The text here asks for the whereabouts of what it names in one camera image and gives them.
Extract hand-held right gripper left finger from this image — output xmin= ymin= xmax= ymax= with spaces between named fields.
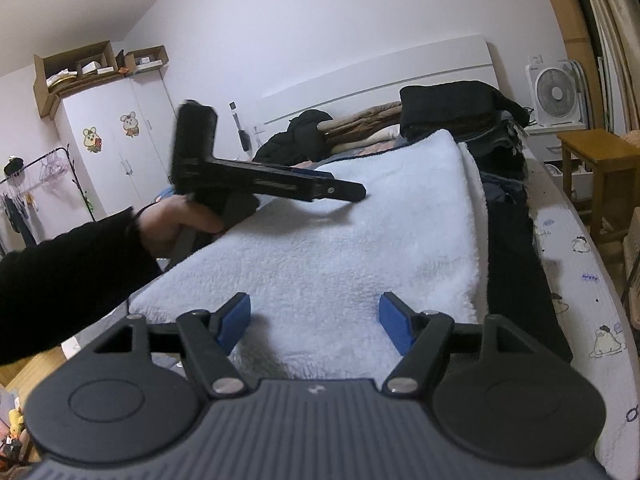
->
xmin=94 ymin=291 xmax=252 ymax=398

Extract beige curtain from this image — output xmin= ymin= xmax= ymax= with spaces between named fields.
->
xmin=565 ymin=0 xmax=640 ymax=133

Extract black metal clothes rack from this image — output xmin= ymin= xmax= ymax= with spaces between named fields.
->
xmin=0 ymin=146 xmax=98 ymax=256

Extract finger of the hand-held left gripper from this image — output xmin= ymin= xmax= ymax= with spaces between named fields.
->
xmin=291 ymin=167 xmax=336 ymax=182
xmin=305 ymin=179 xmax=369 ymax=205

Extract person's left hand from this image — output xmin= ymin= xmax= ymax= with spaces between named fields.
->
xmin=137 ymin=192 xmax=226 ymax=258

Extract black jacket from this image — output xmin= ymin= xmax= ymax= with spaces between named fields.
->
xmin=255 ymin=109 xmax=333 ymax=163

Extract wooden stool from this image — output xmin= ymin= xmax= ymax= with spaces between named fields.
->
xmin=556 ymin=129 xmax=640 ymax=246

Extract yellow plush toy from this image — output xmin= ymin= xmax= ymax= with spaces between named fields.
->
xmin=6 ymin=406 xmax=26 ymax=441

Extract black hanging brush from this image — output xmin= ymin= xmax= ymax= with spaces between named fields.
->
xmin=231 ymin=101 xmax=252 ymax=152

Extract tan cardboard panel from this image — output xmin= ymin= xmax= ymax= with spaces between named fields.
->
xmin=531 ymin=0 xmax=603 ymax=133

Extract brown folded blanket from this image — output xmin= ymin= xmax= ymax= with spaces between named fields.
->
xmin=320 ymin=101 xmax=403 ymax=136

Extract white wardrobe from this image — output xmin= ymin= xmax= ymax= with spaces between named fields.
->
xmin=54 ymin=72 xmax=176 ymax=221

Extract white bedside table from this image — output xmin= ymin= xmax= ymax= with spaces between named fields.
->
xmin=522 ymin=122 xmax=588 ymax=196

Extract cream folded blanket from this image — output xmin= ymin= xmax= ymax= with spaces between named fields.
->
xmin=327 ymin=126 xmax=401 ymax=153

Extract person's left forearm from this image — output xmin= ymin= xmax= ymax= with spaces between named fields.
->
xmin=0 ymin=206 xmax=163 ymax=366

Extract small cardboard box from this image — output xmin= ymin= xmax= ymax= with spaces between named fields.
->
xmin=124 ymin=46 xmax=169 ymax=79

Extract stack of folded dark clothes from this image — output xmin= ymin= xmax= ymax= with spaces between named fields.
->
xmin=399 ymin=81 xmax=576 ymax=363

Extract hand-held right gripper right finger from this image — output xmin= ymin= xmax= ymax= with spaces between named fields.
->
xmin=378 ymin=291 xmax=545 ymax=397

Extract hanging dark clothes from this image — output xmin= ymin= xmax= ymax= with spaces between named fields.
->
xmin=0 ymin=192 xmax=38 ymax=256

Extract printed white fleece towel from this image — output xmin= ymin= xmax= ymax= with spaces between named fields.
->
xmin=127 ymin=129 xmax=488 ymax=381

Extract large cardboard box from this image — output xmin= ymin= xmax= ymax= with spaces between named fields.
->
xmin=33 ymin=40 xmax=119 ymax=122

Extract white headboard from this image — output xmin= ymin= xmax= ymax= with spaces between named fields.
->
xmin=255 ymin=35 xmax=501 ymax=161

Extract white box fan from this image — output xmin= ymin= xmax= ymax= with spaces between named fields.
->
xmin=525 ymin=60 xmax=591 ymax=128

